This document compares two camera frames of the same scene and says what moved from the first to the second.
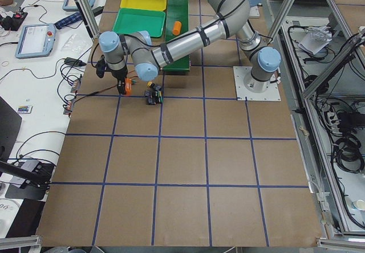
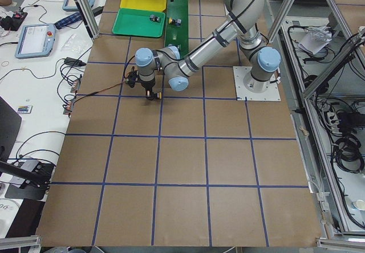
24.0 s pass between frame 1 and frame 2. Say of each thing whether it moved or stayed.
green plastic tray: stayed
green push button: moved
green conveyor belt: stayed
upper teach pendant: stayed
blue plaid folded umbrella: stayed
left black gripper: moved
